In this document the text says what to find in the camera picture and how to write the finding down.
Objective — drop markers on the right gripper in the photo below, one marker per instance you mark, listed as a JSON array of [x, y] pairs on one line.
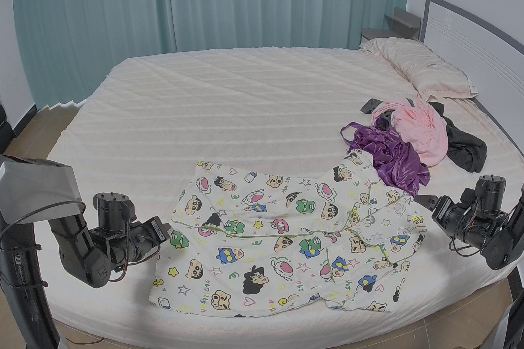
[[450, 218]]

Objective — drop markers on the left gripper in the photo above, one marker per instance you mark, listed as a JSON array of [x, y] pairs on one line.
[[143, 243]]

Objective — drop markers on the white printed pyjama top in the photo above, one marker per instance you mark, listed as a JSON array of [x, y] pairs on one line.
[[266, 224]]

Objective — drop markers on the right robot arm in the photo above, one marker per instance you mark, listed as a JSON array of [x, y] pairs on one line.
[[501, 237]]

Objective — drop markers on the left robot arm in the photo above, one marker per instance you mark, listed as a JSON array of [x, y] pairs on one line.
[[73, 241]]

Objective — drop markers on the purple satin garment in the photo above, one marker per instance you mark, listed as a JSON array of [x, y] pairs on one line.
[[393, 159]]

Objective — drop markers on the black garment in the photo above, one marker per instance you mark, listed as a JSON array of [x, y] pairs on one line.
[[466, 153]]

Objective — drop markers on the pink garment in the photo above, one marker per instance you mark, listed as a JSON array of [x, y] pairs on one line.
[[425, 130]]

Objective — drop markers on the cream pillow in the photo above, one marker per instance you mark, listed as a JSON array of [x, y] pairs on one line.
[[425, 69]]

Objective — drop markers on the bed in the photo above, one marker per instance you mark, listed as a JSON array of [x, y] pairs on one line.
[[225, 114]]

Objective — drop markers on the dark grey chest of drawers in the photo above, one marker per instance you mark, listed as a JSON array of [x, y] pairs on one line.
[[6, 126]]

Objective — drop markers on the grey bedside table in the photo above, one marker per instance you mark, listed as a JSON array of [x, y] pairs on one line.
[[403, 18]]

